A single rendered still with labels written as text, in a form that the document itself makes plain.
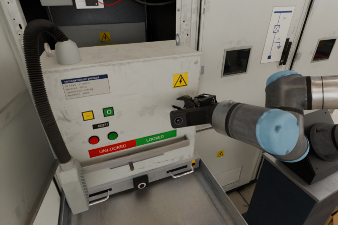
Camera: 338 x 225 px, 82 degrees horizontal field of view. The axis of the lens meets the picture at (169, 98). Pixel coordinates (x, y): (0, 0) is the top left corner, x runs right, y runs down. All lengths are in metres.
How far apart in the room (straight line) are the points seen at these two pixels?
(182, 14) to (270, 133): 0.67
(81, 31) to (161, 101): 0.95
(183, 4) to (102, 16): 0.84
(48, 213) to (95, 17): 1.28
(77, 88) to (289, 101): 0.56
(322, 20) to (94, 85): 1.35
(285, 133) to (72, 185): 0.56
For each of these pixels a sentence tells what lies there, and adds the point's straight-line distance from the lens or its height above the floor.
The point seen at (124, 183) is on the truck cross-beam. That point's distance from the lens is 0.85.
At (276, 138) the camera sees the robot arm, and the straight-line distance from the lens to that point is 0.43.
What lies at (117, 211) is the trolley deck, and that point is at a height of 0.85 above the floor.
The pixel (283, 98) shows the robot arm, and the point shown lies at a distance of 0.58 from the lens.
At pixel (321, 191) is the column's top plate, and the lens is 1.23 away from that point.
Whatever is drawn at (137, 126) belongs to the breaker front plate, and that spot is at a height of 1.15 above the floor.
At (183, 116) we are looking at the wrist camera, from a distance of 0.53.
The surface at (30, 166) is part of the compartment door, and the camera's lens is 0.96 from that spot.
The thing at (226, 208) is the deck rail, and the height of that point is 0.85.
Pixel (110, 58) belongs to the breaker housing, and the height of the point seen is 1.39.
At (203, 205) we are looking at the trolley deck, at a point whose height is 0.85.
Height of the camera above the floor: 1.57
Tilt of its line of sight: 29 degrees down
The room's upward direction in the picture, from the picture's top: straight up
